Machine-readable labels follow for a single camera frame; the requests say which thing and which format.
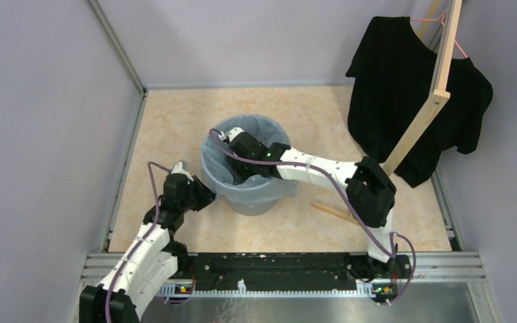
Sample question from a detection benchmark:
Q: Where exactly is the light blue plastic trash bag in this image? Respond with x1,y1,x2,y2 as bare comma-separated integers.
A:
199,113,299,206

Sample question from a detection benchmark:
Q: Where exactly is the grey plastic trash bin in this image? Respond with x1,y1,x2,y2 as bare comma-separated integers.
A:
199,114,293,217

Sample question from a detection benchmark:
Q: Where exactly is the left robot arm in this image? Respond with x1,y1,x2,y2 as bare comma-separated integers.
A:
78,170,215,322

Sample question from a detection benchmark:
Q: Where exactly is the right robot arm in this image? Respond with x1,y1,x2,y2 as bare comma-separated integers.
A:
209,127,398,282

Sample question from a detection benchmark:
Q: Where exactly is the black t-shirt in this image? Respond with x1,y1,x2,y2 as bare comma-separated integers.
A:
346,16,493,187

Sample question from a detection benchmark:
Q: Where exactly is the wooden clothes stand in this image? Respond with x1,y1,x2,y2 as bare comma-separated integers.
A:
310,0,463,226

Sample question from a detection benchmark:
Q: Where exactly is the pink clothes hanger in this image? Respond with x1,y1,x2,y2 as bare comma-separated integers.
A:
411,9,469,59

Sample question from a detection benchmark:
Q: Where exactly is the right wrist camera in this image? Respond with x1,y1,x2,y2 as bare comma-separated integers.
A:
226,127,245,143

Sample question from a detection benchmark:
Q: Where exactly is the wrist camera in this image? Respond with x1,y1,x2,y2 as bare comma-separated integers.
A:
170,160,194,182
226,127,245,143

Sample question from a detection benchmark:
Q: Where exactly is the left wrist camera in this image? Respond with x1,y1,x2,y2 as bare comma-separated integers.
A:
170,160,194,182

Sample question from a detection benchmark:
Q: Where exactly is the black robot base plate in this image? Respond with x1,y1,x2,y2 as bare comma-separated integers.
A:
172,252,411,291

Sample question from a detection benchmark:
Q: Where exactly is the grey slotted cable duct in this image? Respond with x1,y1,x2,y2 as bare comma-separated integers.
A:
156,281,376,299

